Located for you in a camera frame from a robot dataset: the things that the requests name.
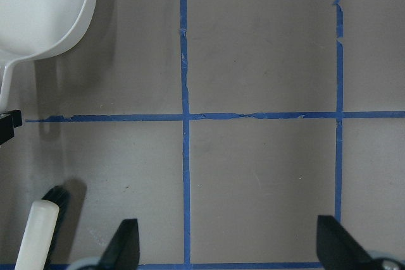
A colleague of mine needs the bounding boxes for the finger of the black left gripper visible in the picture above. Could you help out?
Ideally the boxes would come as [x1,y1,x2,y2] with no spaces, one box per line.
[0,110,23,145]

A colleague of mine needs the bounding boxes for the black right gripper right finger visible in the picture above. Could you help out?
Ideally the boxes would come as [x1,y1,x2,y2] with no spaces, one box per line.
[316,214,399,270]

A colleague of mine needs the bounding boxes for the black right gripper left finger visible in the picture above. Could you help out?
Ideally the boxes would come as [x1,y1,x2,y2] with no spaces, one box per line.
[96,219,140,270]

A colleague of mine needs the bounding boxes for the beige hand brush black bristles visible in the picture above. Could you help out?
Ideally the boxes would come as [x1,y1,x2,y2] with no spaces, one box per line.
[14,185,71,270]

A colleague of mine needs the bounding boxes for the beige plastic dustpan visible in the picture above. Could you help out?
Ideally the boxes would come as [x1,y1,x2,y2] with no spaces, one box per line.
[1,0,96,111]

